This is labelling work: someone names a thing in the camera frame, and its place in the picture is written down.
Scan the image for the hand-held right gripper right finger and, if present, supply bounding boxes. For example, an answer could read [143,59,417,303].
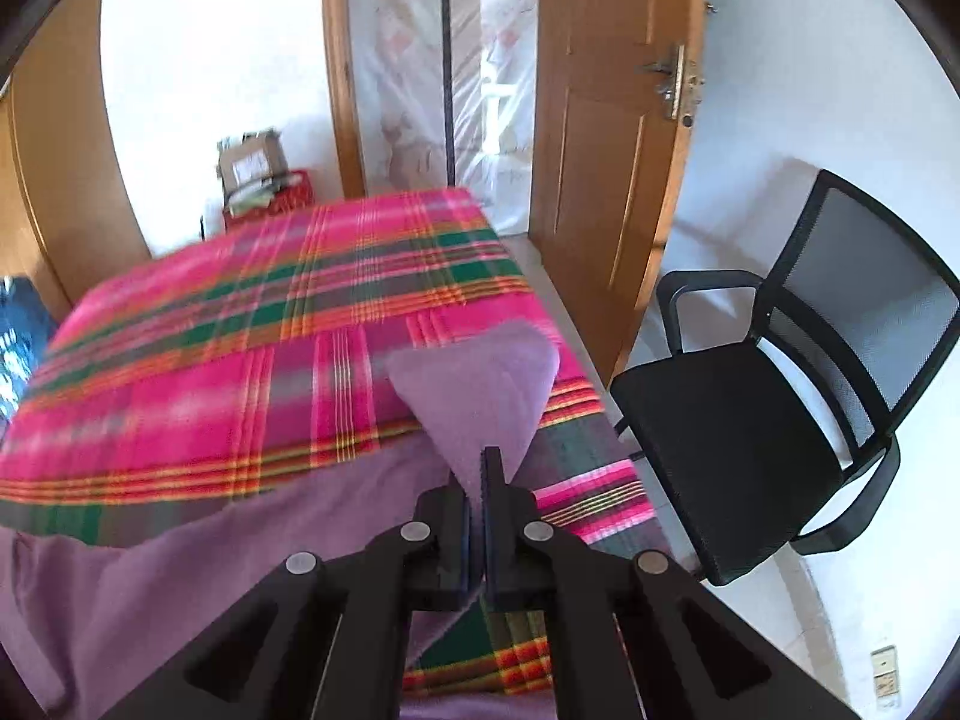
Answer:
[480,446,860,720]

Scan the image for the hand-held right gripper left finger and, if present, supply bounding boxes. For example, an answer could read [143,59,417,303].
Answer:
[101,486,475,720]

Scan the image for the purple pants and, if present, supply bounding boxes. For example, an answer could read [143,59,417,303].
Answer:
[0,319,563,720]

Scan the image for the black mesh office chair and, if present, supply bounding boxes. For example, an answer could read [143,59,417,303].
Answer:
[611,169,960,587]

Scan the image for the pink plaid blanket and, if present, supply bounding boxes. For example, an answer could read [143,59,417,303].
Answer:
[0,187,676,698]

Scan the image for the red patterned box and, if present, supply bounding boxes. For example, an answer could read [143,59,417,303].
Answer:
[223,169,314,233]

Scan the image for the wooden door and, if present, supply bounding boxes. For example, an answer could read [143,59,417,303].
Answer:
[529,0,710,387]

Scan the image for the cardboard box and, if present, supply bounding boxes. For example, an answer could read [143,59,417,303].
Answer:
[217,131,290,207]

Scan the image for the printed plastic door curtain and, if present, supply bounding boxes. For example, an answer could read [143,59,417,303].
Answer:
[352,0,541,237]

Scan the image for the blue printed tote bag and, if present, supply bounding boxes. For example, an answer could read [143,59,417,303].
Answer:
[0,277,61,421]

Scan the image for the wooden wardrobe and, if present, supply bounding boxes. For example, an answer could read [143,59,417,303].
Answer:
[0,0,155,323]

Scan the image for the wall socket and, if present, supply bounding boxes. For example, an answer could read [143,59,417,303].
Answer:
[870,643,901,698]

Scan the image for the metal door handle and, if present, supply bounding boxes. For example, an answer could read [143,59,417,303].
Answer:
[637,45,706,121]

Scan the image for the wooden door frame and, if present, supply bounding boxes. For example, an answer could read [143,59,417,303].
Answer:
[321,0,368,200]

